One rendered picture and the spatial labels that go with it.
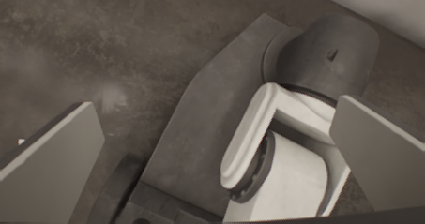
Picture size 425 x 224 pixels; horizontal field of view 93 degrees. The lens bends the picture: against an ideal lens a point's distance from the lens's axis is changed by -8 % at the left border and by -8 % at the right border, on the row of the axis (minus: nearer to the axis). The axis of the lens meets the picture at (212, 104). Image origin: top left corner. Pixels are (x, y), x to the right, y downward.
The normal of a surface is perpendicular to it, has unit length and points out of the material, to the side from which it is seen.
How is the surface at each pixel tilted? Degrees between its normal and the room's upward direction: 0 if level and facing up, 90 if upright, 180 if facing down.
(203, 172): 0
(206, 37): 0
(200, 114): 0
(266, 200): 8
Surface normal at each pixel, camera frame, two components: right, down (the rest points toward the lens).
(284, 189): 0.18, -0.15
